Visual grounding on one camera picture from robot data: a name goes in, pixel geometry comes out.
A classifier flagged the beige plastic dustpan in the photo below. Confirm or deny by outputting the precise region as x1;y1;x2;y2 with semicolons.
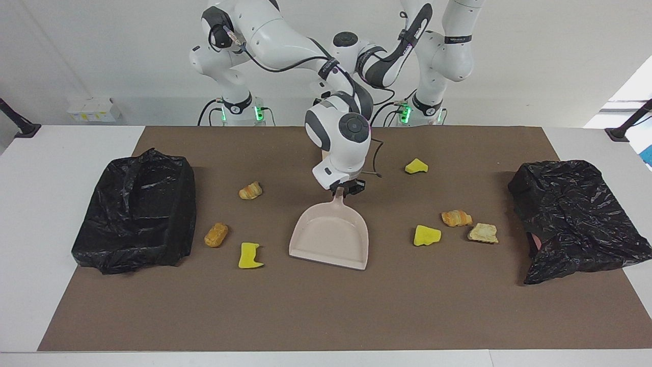
289;188;369;271

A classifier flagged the pale bread chunk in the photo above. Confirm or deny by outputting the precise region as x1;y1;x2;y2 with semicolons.
468;223;499;244

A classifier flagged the black bag lined bin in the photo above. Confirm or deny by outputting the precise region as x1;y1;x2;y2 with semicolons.
507;160;652;285
71;148;197;276

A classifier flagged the notched yellow sponge piece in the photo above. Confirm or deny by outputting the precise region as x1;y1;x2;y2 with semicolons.
238;242;265;270

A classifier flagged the brown table mat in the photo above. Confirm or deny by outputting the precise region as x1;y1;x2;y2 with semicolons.
37;126;652;352

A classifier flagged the brown bread roll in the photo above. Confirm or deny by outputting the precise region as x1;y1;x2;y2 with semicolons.
204;222;229;249

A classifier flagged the black left base cable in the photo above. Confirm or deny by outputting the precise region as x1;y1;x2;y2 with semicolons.
370;87;408;126

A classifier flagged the black base cable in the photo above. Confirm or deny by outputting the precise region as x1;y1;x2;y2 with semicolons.
198;99;225;126
370;87;408;126

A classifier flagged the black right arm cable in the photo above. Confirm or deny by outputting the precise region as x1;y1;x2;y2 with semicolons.
222;28;384;179

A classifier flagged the black right base cable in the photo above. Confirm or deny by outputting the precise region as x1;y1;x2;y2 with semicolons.
198;99;225;126

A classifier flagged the white wall power box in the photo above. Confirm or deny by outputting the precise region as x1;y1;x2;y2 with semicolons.
67;97;122;123

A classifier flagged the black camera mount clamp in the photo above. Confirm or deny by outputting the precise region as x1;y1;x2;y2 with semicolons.
605;98;652;142
0;98;42;139

